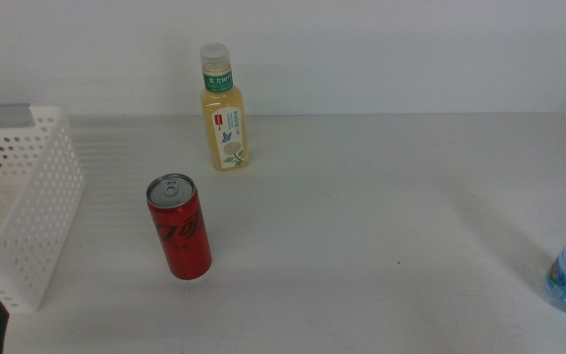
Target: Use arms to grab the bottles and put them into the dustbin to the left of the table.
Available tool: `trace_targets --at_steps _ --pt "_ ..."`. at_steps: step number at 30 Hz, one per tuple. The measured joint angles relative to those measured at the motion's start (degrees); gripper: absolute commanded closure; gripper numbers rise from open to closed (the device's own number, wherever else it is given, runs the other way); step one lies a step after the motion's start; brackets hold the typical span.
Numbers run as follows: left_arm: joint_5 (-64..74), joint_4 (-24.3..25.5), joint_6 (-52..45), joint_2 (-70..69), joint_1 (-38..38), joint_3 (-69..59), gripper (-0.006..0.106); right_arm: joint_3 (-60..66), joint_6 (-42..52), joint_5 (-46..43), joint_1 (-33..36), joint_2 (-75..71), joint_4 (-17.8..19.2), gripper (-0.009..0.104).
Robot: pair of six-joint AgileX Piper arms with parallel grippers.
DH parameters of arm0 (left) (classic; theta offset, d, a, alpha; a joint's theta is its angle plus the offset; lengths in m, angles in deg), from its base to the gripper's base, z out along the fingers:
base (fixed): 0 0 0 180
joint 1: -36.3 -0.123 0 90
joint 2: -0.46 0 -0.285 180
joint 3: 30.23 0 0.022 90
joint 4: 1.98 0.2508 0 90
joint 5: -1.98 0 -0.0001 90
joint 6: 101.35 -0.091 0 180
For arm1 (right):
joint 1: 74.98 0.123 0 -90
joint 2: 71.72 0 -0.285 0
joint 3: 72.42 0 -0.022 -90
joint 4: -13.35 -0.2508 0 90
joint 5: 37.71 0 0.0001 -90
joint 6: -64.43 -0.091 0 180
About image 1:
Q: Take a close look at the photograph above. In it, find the red cola can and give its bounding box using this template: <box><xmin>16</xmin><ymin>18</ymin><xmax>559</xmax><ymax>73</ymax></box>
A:
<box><xmin>145</xmin><ymin>172</ymin><xmax>213</xmax><ymax>281</ymax></box>

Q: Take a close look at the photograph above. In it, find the white perforated plastic basket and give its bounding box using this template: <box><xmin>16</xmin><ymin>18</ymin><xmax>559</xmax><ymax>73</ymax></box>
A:
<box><xmin>0</xmin><ymin>102</ymin><xmax>87</xmax><ymax>315</ymax></box>

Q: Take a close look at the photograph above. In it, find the yellow tea bottle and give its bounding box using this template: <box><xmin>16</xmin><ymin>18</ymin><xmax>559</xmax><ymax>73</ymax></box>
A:
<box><xmin>198</xmin><ymin>42</ymin><xmax>251</xmax><ymax>172</ymax></box>

